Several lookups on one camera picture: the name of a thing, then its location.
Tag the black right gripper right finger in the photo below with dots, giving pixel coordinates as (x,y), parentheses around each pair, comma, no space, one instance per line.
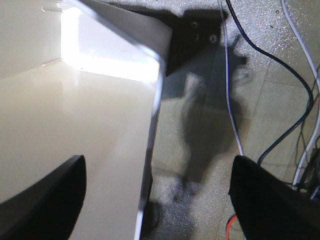
(267,209)

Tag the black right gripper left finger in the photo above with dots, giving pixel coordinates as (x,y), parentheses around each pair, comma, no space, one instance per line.
(49,209)

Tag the white plastic trash bin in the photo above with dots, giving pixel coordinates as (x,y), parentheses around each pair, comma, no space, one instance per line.
(82,77)

